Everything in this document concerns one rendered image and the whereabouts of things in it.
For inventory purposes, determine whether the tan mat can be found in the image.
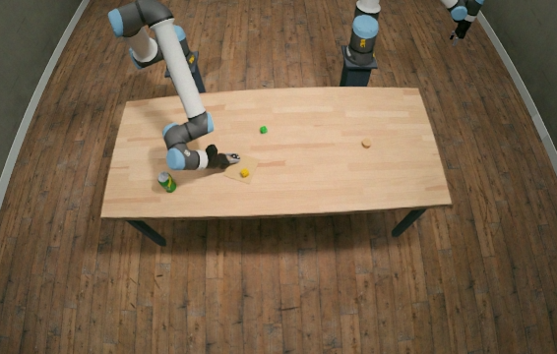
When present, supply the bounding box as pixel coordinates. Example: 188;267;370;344
222;153;261;186

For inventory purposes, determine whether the green can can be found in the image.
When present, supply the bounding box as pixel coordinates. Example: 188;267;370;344
156;170;178;195

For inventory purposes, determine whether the wooden table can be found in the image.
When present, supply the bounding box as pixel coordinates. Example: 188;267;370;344
99;87;454;248

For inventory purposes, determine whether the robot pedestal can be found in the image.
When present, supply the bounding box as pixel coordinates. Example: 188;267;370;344
339;46;379;89
163;48;207;96

